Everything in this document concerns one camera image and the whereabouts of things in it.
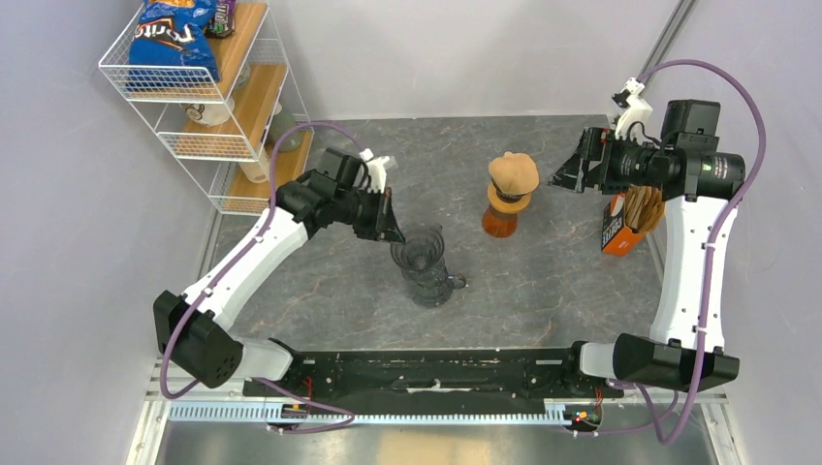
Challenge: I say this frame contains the smoky glass dripper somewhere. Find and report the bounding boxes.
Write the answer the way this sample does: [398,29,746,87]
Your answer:
[391,224,445,271]

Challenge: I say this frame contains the wooden ring dripper holder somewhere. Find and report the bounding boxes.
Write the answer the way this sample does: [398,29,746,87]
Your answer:
[487,182,532,214]

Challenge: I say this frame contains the clear glass pitcher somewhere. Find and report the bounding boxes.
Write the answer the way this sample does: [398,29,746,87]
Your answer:
[399,257,467,308]

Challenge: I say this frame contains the orange glass carafe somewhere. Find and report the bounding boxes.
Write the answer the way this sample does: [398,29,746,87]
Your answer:
[481,205,519,238]

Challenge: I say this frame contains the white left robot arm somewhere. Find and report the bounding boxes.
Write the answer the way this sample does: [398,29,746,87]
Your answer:
[152,147,405,388]

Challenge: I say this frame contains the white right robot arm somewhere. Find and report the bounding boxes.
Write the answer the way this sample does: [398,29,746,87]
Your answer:
[550,100,745,392]

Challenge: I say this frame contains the brown paper coffee filters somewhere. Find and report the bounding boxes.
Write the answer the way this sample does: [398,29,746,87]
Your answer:
[624,186,665,234]

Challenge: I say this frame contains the coffee paper filter box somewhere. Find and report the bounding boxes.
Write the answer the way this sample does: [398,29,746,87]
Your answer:
[601,194,646,257]

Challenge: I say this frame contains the beige paper cup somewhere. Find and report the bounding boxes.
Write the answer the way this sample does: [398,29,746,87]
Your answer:
[237,146,270,184]

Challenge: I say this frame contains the green ceramic vase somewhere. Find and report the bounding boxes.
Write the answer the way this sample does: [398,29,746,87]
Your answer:
[269,103,302,152]

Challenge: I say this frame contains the white ceramic mug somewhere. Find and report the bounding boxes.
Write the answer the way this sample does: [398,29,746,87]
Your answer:
[180,97,236,127]

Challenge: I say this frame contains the dark snack packet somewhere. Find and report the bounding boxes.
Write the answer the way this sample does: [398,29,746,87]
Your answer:
[205,0,237,39]

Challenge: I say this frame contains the blue chips bag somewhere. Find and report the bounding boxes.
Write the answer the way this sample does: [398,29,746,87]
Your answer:
[128,0,221,81]

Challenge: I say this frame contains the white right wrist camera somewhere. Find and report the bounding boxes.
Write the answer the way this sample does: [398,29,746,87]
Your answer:
[612,77,652,140]

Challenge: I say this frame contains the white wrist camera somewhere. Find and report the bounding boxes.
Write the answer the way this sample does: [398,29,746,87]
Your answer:
[612,77,652,140]
[359,148,397,193]

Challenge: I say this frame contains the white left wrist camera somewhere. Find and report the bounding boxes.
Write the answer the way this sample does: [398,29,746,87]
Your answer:
[359,148,397,193]

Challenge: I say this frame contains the white wire wooden shelf rack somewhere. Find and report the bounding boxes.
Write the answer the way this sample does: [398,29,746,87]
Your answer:
[98,1,310,216]

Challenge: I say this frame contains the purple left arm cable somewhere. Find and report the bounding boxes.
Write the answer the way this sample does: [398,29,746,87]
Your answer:
[159,121,367,436]

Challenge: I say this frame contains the aluminium frame rail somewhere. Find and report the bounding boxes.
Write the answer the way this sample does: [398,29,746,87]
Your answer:
[127,350,744,464]

